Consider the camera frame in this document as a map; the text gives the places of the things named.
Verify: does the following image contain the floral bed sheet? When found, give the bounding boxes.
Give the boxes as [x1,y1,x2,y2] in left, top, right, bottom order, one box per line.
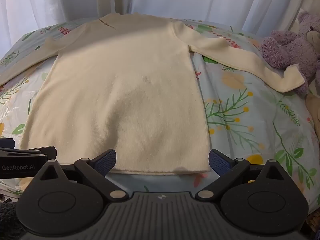
[0,17,320,215]

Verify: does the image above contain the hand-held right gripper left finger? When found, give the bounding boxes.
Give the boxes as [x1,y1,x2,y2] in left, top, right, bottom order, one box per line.
[34,149,127,202]

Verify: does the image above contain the beige plush toy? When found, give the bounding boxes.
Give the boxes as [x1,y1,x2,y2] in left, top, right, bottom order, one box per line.
[305,92,320,131]

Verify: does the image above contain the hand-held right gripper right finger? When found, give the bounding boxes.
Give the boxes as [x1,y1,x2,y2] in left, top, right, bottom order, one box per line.
[196,149,292,202]

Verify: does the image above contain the dark knitted cloth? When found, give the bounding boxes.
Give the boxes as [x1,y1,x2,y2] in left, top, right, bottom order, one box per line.
[0,201,23,240]

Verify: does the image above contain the cream knit sweater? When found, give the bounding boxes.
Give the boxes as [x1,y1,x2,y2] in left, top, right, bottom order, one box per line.
[0,12,308,176]

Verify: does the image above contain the purple teddy bear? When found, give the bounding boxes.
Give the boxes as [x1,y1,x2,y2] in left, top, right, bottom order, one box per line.
[261,10,320,97]

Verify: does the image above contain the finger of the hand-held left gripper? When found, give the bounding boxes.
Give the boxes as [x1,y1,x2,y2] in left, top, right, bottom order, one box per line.
[28,146,57,160]

